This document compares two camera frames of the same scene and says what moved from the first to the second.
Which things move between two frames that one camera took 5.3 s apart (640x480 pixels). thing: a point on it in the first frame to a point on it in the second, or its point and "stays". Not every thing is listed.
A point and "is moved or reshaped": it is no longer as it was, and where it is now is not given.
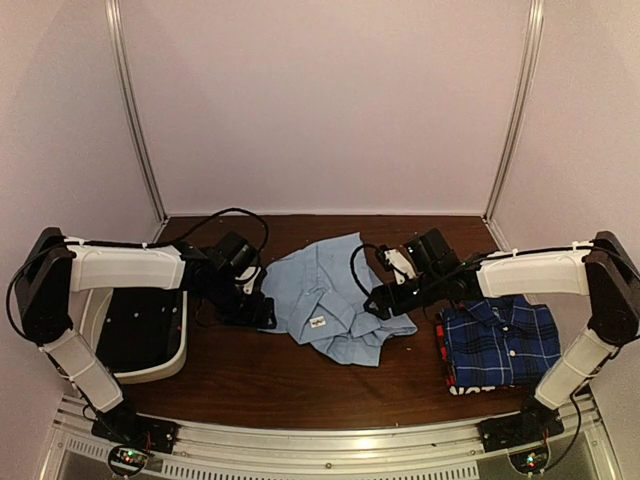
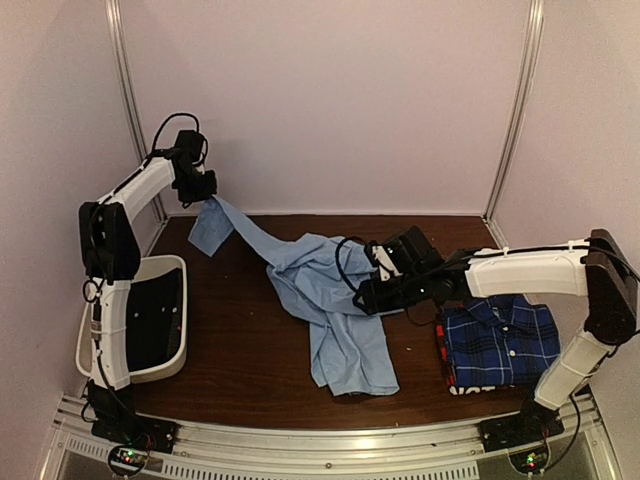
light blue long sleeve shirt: x=318 y=294 is moved or reshaped
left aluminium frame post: x=115 y=22 stays
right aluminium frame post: x=536 y=24 stays
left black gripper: x=256 y=315 to x=210 y=189
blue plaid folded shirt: x=500 y=343 stays
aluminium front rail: x=448 y=451 stays
